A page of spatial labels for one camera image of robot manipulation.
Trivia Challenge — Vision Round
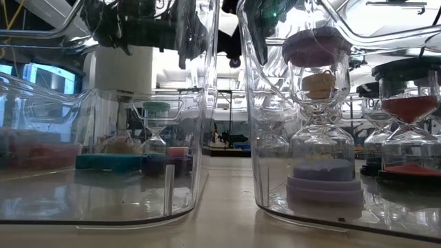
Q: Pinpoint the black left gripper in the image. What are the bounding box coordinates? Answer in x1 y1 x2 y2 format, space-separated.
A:
120 0 209 70

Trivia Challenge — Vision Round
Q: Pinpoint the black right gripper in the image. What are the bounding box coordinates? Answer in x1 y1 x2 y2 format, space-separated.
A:
216 0 300 67

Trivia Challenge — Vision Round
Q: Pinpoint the orange hourglass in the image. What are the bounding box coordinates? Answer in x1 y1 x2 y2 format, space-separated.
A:
301 70 337 101

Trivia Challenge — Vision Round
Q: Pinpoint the teal hourglass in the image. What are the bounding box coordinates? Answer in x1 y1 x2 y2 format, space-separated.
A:
142 101 172 158

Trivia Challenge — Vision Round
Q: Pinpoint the black hourglass marked ten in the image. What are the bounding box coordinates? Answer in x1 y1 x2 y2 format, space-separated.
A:
356 81 396 177

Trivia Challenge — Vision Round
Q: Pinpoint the lavender capped hourglass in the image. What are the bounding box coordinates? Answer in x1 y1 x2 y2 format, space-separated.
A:
281 26 365 205

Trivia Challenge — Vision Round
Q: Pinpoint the teal box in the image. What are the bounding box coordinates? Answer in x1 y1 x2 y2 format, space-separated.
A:
75 154 143 173

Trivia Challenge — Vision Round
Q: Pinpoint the red rectangular box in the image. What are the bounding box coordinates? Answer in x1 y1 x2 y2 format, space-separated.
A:
58 143 84 163
10 143 70 170

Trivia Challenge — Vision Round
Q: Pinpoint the black capped red hourglass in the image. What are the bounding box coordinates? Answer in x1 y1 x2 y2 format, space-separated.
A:
371 57 441 183

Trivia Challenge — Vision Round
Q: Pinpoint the clear plastic bin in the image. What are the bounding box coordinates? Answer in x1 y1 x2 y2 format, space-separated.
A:
235 0 441 244
0 72 101 175
0 0 221 228

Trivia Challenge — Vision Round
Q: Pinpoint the white cylinder shade lamp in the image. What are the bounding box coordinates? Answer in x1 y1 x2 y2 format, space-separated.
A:
90 44 156 156

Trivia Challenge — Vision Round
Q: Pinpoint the dark background workbench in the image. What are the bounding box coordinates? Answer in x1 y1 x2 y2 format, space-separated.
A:
203 144 252 158

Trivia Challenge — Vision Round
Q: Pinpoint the black mounted device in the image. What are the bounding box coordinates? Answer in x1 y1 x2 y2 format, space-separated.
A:
347 56 366 72

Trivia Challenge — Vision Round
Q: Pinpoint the lit monitor screen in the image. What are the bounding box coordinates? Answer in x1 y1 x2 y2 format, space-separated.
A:
0 63 83 97

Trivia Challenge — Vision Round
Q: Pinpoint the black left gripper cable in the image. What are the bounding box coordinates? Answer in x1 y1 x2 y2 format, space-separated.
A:
154 0 178 11

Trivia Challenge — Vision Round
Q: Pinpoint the yellow cable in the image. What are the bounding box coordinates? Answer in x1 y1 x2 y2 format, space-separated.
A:
0 0 27 59

